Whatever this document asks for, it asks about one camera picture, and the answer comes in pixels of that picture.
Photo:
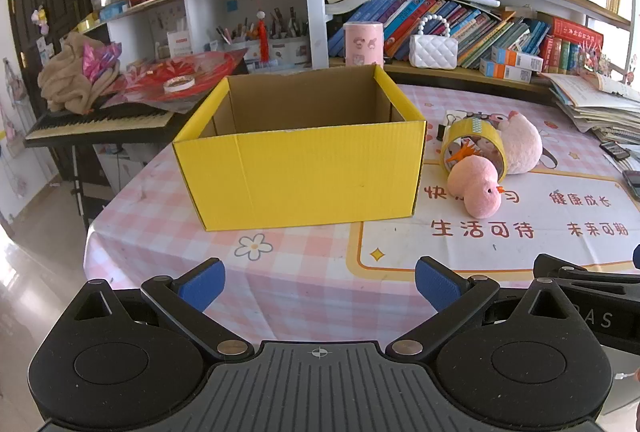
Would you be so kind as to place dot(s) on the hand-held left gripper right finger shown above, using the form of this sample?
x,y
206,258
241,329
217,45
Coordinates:
x,y
435,284

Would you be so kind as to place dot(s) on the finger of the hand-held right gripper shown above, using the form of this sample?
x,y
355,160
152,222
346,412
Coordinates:
x,y
637,257
590,279

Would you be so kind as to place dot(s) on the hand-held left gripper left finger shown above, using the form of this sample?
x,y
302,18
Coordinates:
x,y
202,284

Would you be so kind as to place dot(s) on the small pink plush chick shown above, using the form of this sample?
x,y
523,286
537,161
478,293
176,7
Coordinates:
x,y
475,187

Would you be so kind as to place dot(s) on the yellow cardboard box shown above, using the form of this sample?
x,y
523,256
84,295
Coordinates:
x,y
300,177

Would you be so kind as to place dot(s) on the yellow tape roll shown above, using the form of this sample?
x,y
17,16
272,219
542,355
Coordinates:
x,y
462,129

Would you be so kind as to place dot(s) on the black phone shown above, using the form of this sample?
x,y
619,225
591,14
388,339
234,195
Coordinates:
x,y
634,184
615,150

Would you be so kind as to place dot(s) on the pink checked printed tablecloth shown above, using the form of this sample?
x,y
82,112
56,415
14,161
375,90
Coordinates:
x,y
300,262

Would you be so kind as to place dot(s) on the black keyboard stand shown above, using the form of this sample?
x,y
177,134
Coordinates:
x,y
79,187

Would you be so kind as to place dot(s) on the stack of papers and workbooks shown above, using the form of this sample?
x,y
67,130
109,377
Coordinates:
x,y
590,104

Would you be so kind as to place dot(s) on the black electronic keyboard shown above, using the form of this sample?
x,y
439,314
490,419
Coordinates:
x,y
100,124

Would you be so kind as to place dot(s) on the white tape roll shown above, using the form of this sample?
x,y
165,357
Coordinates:
x,y
170,84

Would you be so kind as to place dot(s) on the red paper decoration pile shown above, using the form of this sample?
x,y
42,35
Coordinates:
x,y
210,66

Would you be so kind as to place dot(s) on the orange white carton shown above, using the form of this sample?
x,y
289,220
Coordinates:
x,y
517,58
505,71

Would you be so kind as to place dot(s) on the red thick dictionary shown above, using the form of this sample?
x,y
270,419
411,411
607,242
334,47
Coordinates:
x,y
575,31

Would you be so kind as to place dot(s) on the white box red label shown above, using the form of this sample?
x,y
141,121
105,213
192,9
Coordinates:
x,y
179,44

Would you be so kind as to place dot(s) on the beige plush cloth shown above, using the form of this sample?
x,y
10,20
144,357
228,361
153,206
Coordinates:
x,y
65,81

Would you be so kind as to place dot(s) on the pink foil wrapper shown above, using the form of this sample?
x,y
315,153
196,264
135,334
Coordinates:
x,y
100,59

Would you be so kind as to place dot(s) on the white desk organizer with pens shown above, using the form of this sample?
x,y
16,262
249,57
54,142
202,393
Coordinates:
x,y
280,46

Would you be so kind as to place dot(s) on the pink cylinder canister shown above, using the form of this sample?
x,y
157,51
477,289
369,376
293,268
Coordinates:
x,y
363,44

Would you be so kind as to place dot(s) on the red tassel ornament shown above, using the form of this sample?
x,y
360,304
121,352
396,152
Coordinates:
x,y
263,36

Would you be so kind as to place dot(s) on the row of blue thick books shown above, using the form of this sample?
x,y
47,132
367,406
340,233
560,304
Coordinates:
x,y
480,31

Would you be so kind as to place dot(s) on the small pink hanging toy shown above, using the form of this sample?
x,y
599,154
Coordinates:
x,y
40,19

